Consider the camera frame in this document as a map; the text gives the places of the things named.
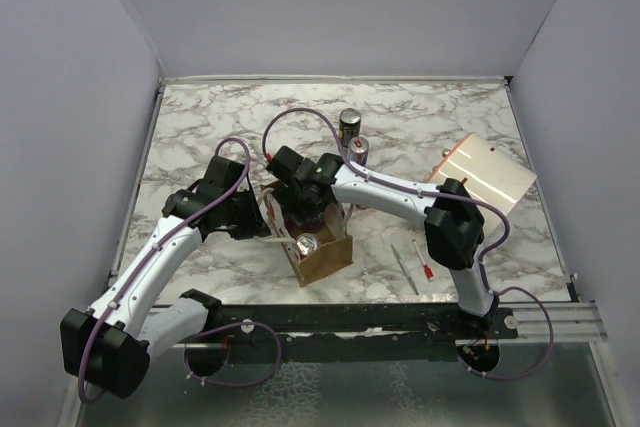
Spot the brown canvas bag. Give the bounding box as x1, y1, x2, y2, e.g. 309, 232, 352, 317
258, 182, 353, 287

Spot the silver red beverage can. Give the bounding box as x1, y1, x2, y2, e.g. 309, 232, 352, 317
348, 136, 370, 166

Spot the black beverage can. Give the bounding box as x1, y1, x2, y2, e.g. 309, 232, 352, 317
339, 108, 362, 149

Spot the purple soda can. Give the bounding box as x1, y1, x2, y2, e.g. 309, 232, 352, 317
305, 213, 328, 231

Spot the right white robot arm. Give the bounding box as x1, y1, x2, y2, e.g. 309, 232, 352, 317
267, 147, 497, 338

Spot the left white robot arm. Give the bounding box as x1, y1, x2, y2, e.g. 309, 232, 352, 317
60, 184, 269, 404

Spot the red white marker pen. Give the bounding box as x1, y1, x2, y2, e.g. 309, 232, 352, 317
412, 239, 434, 282

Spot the white cylindrical container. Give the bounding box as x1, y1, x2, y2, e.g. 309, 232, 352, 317
427, 133, 536, 217

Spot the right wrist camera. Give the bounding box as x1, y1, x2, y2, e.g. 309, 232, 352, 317
266, 146, 307, 185

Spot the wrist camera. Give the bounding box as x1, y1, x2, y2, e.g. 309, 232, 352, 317
201, 155, 245, 194
266, 146, 307, 185

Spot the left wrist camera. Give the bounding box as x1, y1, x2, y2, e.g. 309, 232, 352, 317
201, 155, 245, 194

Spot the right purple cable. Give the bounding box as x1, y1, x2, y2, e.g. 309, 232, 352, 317
262, 107, 555, 381

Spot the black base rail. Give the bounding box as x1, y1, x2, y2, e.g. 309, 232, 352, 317
185, 303, 517, 364

